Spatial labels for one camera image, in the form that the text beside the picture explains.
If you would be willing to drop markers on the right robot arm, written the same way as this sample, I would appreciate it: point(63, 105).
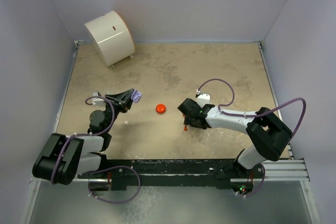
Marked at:
point(267, 132)

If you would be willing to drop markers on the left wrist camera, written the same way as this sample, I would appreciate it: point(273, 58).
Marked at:
point(97, 100)

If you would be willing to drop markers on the white cylindrical box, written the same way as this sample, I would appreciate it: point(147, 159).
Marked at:
point(111, 38)

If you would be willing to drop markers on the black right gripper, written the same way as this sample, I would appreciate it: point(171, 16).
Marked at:
point(188, 121)

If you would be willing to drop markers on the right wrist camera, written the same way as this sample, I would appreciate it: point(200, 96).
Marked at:
point(202, 98)

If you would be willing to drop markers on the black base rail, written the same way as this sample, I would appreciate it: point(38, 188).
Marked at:
point(218, 173)

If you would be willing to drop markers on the orange earbud charging case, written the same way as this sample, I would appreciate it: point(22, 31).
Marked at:
point(160, 108)

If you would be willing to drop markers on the lilac earbud charging case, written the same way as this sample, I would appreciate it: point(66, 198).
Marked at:
point(136, 96)

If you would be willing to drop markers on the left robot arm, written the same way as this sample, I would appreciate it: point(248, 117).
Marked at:
point(64, 157)

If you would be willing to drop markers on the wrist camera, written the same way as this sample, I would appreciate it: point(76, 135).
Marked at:
point(202, 98)
point(97, 100)

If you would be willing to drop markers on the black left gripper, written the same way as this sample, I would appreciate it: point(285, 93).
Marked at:
point(124, 96)

